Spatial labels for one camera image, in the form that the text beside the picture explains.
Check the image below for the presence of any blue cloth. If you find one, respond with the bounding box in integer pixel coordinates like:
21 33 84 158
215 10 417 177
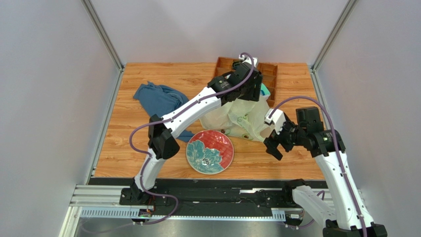
132 81 195 143

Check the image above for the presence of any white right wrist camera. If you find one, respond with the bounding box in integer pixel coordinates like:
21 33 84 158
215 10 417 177
264 109 287 132

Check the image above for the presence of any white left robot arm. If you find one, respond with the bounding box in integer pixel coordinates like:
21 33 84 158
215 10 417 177
120 56 262 205

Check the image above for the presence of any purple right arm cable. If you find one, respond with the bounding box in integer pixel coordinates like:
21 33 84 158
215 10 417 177
268 96 368 237

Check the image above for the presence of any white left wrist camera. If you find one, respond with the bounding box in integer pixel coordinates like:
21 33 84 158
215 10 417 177
238 54 258 68

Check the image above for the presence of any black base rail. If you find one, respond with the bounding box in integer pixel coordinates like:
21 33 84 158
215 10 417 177
70 178 305 221

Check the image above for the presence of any pale yellow plastic bag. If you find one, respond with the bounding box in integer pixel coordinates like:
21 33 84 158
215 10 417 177
200 96 273 142

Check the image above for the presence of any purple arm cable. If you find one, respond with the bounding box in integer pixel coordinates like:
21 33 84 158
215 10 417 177
268 96 368 237
128 52 256 226

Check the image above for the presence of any wooden compartment tray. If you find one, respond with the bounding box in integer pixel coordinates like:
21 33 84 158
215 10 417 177
213 57 278 107

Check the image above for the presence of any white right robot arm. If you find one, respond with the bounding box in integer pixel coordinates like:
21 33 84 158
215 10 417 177
264 107 387 237

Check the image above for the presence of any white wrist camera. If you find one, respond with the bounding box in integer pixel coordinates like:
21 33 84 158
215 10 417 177
238 54 258 68
264 109 287 132

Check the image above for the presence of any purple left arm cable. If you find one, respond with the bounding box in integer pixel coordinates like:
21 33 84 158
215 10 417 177
128 52 256 226

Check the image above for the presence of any teal white sock right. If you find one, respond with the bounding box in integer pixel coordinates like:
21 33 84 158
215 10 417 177
260 83 271 100

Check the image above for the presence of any red and teal floral plate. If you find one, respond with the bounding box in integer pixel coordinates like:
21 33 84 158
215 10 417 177
186 130 234 175

